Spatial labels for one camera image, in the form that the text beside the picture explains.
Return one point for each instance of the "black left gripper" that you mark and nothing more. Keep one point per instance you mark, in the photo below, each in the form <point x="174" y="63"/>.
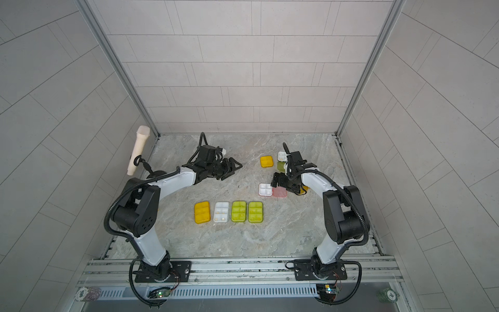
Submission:
<point x="233" y="160"/>

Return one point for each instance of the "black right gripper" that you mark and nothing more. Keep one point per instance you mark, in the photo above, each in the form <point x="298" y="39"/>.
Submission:
<point x="282" y="181"/>

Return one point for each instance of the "small yellow pillbox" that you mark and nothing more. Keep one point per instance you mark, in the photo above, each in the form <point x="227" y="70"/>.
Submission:
<point x="266" y="161"/>

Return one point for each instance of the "pink pillbox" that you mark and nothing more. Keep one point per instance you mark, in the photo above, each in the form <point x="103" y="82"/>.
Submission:
<point x="266" y="190"/>

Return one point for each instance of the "clear white pillbox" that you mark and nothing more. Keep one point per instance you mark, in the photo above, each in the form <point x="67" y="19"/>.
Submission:
<point x="221" y="212"/>

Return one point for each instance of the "green pillbox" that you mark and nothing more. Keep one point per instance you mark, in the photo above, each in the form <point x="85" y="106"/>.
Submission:
<point x="255" y="212"/>
<point x="238" y="211"/>
<point x="282" y="161"/>

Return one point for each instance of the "yellow six-slot pillbox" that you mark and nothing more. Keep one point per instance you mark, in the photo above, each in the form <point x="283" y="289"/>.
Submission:
<point x="202" y="212"/>

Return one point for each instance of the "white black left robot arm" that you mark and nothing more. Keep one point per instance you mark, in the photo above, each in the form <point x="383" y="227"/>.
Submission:
<point x="134" y="213"/>

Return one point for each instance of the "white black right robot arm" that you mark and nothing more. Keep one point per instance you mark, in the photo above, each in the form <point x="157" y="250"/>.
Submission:
<point x="345" y="218"/>

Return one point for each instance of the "black microphone stand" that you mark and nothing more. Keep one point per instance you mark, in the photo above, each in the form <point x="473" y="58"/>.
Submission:
<point x="139" y="160"/>

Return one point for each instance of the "beige microphone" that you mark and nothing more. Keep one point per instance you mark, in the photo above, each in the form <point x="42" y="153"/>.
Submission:
<point x="142" y="135"/>

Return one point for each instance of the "right green circuit board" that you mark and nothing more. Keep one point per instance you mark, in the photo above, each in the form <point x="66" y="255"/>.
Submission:
<point x="327" y="292"/>

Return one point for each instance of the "green circuit board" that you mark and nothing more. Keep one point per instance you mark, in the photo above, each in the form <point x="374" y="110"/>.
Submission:
<point x="327" y="292"/>
<point x="160" y="293"/>

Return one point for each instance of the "left green circuit board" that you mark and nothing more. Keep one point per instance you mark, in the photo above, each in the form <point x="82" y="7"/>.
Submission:
<point x="160" y="293"/>

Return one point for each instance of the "right poker chip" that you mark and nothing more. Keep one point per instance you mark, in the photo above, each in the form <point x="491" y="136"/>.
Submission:
<point x="388" y="295"/>

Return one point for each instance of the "poker chip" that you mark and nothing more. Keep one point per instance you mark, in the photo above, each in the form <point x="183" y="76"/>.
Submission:
<point x="388" y="295"/>
<point x="88" y="294"/>

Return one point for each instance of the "left poker chip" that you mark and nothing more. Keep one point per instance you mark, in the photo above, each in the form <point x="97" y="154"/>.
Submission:
<point x="88" y="294"/>

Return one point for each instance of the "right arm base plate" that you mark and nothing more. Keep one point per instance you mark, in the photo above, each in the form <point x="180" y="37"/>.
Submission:
<point x="312" y="269"/>

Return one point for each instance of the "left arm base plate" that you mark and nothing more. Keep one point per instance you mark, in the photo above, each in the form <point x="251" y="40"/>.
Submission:
<point x="173" y="271"/>

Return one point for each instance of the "aluminium rail frame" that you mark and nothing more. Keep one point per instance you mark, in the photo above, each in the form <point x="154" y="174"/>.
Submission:
<point x="272" y="270"/>

